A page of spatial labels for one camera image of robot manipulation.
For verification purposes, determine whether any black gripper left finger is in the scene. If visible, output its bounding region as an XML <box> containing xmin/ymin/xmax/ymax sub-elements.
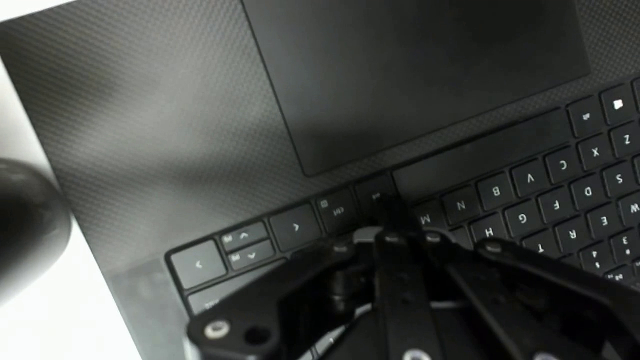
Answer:
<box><xmin>184</xmin><ymin>228</ymin><xmax>402</xmax><ymax>360</ymax></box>

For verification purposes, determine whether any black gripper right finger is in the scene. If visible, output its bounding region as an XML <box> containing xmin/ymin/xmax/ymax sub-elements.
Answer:
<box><xmin>399</xmin><ymin>227</ymin><xmax>640</xmax><ymax>360</ymax></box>

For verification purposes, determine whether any black laptop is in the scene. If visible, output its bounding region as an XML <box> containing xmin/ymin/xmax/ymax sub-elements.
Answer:
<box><xmin>0</xmin><ymin>0</ymin><xmax>640</xmax><ymax>360</ymax></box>

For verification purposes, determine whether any round dark object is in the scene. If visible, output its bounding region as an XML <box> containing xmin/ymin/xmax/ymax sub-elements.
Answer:
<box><xmin>0</xmin><ymin>158</ymin><xmax>75</xmax><ymax>307</ymax></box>

